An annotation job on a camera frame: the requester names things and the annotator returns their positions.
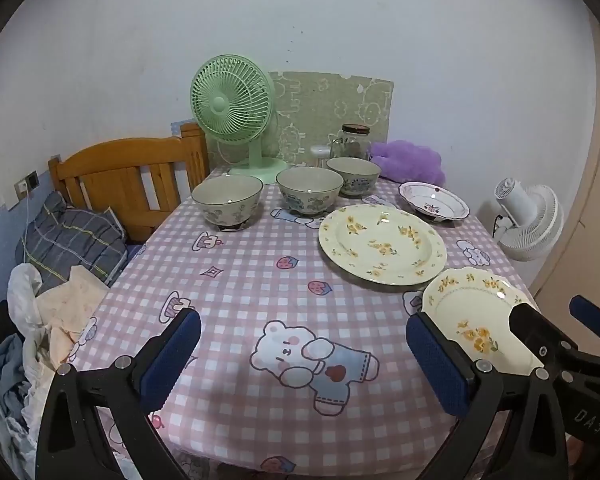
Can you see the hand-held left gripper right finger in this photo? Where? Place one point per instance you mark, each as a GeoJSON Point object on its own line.
{"type": "Point", "coordinates": [435, 360]}

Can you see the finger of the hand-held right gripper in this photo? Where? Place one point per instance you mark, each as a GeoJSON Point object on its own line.
{"type": "Point", "coordinates": [535, 330]}
{"type": "Point", "coordinates": [592, 315]}

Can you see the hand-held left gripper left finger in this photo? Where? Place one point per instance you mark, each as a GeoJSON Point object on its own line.
{"type": "Point", "coordinates": [172, 355]}

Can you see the small yellow floral plate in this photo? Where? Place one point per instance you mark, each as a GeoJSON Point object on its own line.
{"type": "Point", "coordinates": [460, 310]}

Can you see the large yellow floral plate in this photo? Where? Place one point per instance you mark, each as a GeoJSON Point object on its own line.
{"type": "Point", "coordinates": [380, 245]}

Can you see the bowl with grey floral print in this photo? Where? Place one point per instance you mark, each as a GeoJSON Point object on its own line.
{"type": "Point", "coordinates": [225, 205]}
{"type": "Point", "coordinates": [307, 195]}

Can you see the white plate with red pattern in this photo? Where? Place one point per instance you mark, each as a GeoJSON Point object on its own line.
{"type": "Point", "coordinates": [432, 200]}

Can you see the bowl with blue print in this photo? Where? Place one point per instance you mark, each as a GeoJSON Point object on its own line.
{"type": "Point", "coordinates": [352, 180]}

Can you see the beige door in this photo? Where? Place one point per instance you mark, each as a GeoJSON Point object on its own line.
{"type": "Point", "coordinates": [595, 210]}

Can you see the cream cloth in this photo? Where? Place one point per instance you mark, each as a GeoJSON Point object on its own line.
{"type": "Point", "coordinates": [75, 305]}

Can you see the white clip fan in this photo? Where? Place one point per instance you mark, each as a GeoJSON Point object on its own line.
{"type": "Point", "coordinates": [530, 220]}

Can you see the pink checked tablecloth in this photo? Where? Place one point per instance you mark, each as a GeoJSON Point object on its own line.
{"type": "Point", "coordinates": [260, 270]}

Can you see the blue plaid pillow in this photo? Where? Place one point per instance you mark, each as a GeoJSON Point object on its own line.
{"type": "Point", "coordinates": [70, 240]}

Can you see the white cloth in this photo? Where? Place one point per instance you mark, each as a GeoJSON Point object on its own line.
{"type": "Point", "coordinates": [22, 300]}

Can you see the purple plush toy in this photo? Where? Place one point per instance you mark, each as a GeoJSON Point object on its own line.
{"type": "Point", "coordinates": [410, 162]}

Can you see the wooden bed headboard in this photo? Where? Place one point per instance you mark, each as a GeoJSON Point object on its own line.
{"type": "Point", "coordinates": [115, 160]}

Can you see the glass jar with dark lid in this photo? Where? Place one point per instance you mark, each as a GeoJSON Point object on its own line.
{"type": "Point", "coordinates": [352, 147]}

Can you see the cotton swab container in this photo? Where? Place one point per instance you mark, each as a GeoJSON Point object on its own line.
{"type": "Point", "coordinates": [321, 155]}

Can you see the green desk fan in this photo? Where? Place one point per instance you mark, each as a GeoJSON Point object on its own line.
{"type": "Point", "coordinates": [225, 102]}

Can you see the wall socket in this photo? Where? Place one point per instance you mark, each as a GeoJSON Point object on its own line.
{"type": "Point", "coordinates": [27, 182]}

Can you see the green printed wall mat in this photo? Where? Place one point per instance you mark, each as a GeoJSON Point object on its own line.
{"type": "Point", "coordinates": [320, 105]}

